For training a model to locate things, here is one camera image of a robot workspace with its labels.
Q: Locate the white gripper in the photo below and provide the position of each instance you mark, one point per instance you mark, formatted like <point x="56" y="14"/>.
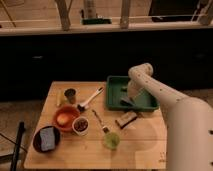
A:
<point x="133" y="89"/>

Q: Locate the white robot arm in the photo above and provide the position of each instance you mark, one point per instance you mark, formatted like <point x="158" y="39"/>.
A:
<point x="189" y="144"/>

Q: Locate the green plastic tray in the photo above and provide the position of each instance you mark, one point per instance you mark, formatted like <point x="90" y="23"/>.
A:
<point x="116" y="89"/>

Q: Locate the brown wooden block brush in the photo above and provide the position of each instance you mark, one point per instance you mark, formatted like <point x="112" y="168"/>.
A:
<point x="125" y="119"/>

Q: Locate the metal fork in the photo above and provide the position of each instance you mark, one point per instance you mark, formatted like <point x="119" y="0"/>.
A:
<point x="103" y="126"/>

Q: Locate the green plastic cup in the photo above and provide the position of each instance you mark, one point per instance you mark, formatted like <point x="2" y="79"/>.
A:
<point x="111" y="140"/>

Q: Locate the dark metal cup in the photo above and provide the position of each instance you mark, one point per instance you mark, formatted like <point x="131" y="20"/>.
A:
<point x="70" y="94"/>

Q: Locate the white cup with brown contents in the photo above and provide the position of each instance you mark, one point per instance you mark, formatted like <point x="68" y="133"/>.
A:
<point x="80" y="126"/>

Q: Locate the orange bowl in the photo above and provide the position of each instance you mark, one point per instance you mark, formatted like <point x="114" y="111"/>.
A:
<point x="72" y="112"/>

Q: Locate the yellow fruit in bowl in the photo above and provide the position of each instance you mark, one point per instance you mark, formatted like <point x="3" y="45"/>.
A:
<point x="63" y="119"/>

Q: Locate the green object on ledge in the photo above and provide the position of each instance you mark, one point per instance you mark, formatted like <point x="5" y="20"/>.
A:
<point x="96" y="21"/>

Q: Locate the blue grey sponge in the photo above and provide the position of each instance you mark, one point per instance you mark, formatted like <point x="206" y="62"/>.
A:
<point x="47" y="139"/>

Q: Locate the black plate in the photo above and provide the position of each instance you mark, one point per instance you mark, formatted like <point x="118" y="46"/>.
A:
<point x="37" y="139"/>

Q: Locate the black pole at left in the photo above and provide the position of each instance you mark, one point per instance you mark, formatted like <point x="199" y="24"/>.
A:
<point x="15" y="156"/>

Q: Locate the white handled dish brush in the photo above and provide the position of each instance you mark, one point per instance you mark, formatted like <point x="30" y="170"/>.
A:
<point x="82" y="106"/>

